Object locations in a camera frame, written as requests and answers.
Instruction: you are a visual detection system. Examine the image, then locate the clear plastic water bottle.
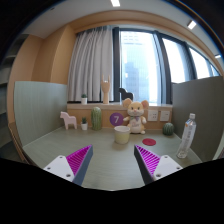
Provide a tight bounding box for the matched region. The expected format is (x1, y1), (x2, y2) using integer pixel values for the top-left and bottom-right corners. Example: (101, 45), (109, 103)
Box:
(177, 113), (196, 159)

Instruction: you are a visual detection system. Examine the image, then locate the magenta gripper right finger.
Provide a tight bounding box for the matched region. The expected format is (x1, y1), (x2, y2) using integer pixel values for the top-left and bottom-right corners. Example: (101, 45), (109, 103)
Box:
(134, 145), (182, 185)

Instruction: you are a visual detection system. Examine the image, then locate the grey partition panel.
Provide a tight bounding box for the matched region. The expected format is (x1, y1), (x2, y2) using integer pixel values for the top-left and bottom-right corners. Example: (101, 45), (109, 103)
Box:
(14, 81), (67, 146)
(172, 76), (224, 162)

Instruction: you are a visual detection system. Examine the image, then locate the right white wall socket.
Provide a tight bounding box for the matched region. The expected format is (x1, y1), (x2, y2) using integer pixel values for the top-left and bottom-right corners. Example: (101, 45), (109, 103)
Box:
(160, 111), (170, 121)

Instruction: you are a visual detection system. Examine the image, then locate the black animal figurine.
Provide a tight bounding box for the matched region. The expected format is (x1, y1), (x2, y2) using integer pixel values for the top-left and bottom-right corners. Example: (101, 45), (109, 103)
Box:
(119, 88), (133, 101)

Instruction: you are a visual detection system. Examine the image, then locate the wooden hand sculpture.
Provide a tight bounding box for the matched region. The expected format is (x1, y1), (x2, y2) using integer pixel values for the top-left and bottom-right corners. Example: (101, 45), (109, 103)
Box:
(101, 79), (110, 104)

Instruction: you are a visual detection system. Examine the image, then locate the plush mouse toy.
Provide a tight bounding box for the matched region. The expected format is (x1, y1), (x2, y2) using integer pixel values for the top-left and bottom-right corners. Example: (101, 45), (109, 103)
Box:
(123, 98), (149, 134)

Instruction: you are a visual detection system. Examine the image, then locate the grey curtain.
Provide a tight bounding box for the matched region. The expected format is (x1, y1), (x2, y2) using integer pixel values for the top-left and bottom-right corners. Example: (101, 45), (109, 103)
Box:
(67, 26), (113, 101)

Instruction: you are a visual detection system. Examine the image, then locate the right grey partition panel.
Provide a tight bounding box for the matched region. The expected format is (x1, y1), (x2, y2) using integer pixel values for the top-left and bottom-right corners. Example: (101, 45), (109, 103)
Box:
(172, 76), (224, 162)

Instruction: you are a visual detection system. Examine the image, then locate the purple number seven disc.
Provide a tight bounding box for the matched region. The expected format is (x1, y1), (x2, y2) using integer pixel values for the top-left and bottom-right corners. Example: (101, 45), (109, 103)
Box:
(110, 112), (123, 126)

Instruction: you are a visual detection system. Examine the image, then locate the pink wooden horse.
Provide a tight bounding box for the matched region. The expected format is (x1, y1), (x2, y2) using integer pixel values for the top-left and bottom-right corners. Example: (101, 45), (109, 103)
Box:
(60, 112), (77, 128)

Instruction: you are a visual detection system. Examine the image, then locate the left grey partition panel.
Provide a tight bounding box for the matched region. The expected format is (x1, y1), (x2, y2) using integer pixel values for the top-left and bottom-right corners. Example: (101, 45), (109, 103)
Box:
(14, 81), (67, 146)

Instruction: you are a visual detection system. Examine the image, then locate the small potted plant on table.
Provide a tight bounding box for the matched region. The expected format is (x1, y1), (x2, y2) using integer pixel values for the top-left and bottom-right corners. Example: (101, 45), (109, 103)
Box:
(81, 117), (88, 131)

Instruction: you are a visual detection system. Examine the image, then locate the small potted plant on sill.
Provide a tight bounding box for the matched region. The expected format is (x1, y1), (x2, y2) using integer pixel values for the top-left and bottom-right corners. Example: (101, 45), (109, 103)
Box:
(81, 94), (87, 105)

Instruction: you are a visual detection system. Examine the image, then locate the cream yellow cup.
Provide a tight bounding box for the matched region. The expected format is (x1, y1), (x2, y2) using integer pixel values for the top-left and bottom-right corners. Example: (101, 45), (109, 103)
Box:
(114, 126), (130, 144)

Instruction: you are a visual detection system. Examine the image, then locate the red round coaster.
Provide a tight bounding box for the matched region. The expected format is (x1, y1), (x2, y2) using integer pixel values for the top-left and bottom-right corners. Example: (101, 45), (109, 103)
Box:
(142, 138), (156, 146)

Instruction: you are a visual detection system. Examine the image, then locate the tall green ceramic cactus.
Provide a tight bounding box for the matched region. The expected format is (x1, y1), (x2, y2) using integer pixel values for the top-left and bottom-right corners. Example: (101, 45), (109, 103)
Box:
(91, 107), (102, 130)

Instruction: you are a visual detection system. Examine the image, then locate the round green ceramic cactus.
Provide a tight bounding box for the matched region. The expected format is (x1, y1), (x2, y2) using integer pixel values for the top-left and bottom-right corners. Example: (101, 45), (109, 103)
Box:
(162, 122), (174, 136)

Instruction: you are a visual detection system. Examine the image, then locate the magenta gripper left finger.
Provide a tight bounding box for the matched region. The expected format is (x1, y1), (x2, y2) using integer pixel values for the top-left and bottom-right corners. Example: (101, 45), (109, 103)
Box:
(44, 145), (93, 186)

